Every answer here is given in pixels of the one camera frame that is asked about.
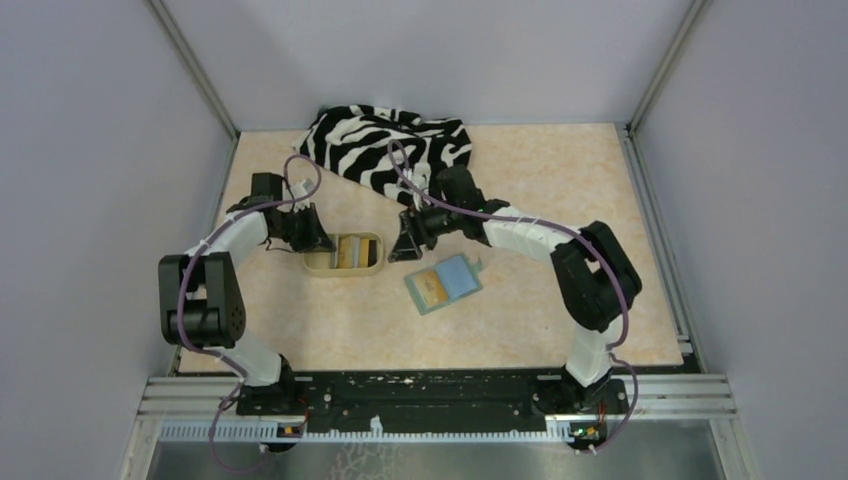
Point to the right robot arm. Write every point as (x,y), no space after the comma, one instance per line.
(595,277)

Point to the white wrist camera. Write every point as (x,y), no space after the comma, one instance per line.
(302,192)
(415,182)

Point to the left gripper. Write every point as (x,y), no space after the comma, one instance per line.
(317,238)

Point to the dark VIP card upper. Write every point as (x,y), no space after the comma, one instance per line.
(373,252)

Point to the beige oval tray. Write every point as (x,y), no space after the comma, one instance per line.
(323,264)

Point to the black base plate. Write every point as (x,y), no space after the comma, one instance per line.
(432,401)

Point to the green card holder wallet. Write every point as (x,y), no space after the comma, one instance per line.
(459,275)

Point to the yellow card in holder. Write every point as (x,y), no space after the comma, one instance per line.
(430,289)

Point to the aluminium front rail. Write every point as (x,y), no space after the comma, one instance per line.
(201,408)

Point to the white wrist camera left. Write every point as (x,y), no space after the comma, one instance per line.
(302,192)

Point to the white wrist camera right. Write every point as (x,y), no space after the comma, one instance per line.
(415,182)

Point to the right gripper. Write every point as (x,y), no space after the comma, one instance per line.
(406,247)

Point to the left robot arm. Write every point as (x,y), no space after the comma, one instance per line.
(201,304)

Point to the white card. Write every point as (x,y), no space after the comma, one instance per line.
(356,249)

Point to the zebra striped cloth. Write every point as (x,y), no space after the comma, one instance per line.
(367,144)

